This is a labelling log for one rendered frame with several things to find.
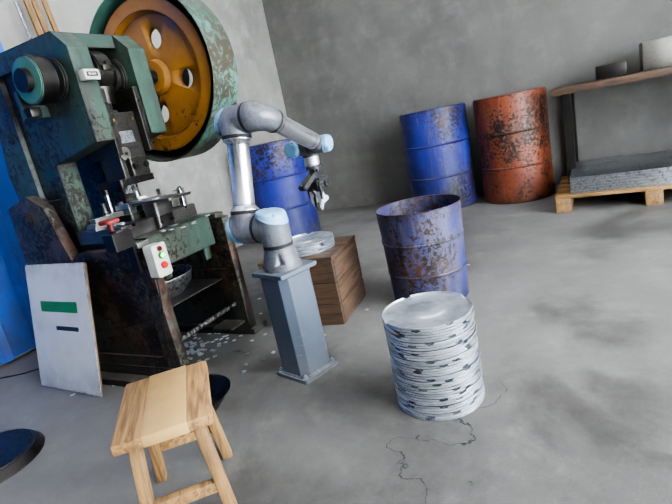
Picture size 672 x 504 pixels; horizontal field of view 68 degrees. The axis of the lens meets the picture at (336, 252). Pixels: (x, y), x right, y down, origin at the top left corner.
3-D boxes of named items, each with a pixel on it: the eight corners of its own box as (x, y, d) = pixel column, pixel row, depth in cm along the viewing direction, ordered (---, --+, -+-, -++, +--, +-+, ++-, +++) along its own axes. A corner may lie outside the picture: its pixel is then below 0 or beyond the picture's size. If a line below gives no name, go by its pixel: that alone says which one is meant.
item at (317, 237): (334, 229, 270) (334, 227, 269) (331, 242, 242) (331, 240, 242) (283, 238, 272) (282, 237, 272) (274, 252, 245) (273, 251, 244)
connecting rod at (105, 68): (138, 126, 222) (115, 46, 214) (116, 129, 212) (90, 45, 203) (108, 134, 232) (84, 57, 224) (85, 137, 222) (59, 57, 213)
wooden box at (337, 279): (366, 294, 276) (354, 234, 267) (345, 324, 242) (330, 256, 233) (301, 298, 290) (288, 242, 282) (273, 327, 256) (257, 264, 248)
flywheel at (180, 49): (111, 56, 278) (177, 169, 283) (79, 56, 261) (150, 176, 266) (186, -34, 239) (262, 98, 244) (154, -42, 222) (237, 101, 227)
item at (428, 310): (443, 286, 177) (442, 284, 177) (491, 310, 150) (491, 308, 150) (369, 310, 170) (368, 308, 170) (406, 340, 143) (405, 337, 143)
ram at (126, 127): (158, 171, 228) (138, 105, 220) (132, 177, 215) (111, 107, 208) (132, 176, 236) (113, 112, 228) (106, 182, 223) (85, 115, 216)
